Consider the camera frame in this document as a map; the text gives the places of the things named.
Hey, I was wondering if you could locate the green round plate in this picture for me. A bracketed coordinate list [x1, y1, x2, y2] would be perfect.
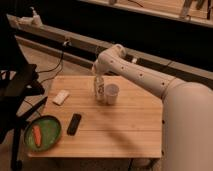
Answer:
[24, 115, 62, 152]

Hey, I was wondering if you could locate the black cable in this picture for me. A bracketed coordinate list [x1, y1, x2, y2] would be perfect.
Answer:
[23, 43, 69, 118]

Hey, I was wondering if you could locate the white rectangular sponge block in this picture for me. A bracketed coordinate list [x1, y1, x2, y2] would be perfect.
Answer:
[52, 90, 69, 105]

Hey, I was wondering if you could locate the white patterned bottle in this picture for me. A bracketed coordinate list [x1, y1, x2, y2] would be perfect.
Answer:
[94, 75, 105, 102]

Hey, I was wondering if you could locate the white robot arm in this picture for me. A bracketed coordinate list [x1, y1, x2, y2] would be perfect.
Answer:
[92, 44, 184, 99]

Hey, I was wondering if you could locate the orange carrot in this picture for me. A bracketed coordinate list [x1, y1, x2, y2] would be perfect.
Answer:
[33, 125, 42, 147]

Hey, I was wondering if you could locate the wooden table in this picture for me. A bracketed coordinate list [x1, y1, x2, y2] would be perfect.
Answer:
[29, 76, 162, 158]

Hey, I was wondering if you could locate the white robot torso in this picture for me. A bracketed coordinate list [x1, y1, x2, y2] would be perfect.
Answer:
[162, 82, 213, 171]

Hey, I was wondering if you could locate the white paper cup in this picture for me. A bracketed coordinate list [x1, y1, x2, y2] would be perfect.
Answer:
[105, 84, 119, 105]

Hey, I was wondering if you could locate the black remote control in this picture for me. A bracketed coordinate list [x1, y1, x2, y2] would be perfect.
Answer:
[67, 113, 81, 136]

